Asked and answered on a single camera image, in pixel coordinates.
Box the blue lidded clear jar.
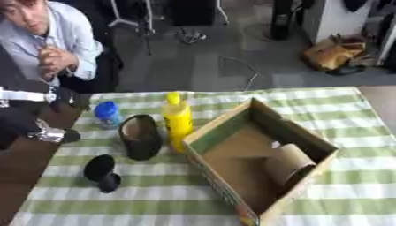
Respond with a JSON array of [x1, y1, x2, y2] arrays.
[[93, 100, 126, 130]]

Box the black equipment case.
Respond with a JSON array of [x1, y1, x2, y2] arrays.
[[168, 0, 218, 26]]

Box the grey floor cable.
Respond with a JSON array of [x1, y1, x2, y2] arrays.
[[219, 56, 260, 91]]

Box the brown cardboard roll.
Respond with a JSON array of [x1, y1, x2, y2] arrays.
[[264, 143, 317, 192]]

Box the silver tripod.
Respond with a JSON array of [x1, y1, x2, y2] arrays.
[[106, 0, 158, 37]]

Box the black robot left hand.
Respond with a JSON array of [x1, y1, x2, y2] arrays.
[[60, 128, 84, 145]]

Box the white cabinet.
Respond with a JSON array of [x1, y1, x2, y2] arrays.
[[301, 0, 375, 45]]

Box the brown bag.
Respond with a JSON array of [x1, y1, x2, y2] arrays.
[[301, 34, 369, 72]]

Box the person's right hand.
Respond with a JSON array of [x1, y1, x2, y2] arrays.
[[35, 47, 65, 81]]

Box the black upright stand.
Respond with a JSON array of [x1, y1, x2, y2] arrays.
[[269, 0, 297, 41]]

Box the tan cardboard box green inside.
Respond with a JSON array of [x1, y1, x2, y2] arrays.
[[180, 97, 340, 226]]

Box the black dumbbell-shaped object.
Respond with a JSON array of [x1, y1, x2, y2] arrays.
[[81, 154, 124, 194]]

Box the person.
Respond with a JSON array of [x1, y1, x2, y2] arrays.
[[0, 0, 126, 94]]

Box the black oval bowl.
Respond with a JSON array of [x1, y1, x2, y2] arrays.
[[118, 114, 164, 162]]

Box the yellow squeeze bottle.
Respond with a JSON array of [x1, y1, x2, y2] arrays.
[[159, 91, 195, 154]]

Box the small metal floor clutter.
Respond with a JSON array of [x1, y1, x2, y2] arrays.
[[176, 27, 209, 46]]

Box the person's left hand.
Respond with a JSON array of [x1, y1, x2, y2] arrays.
[[48, 45, 80, 74]]

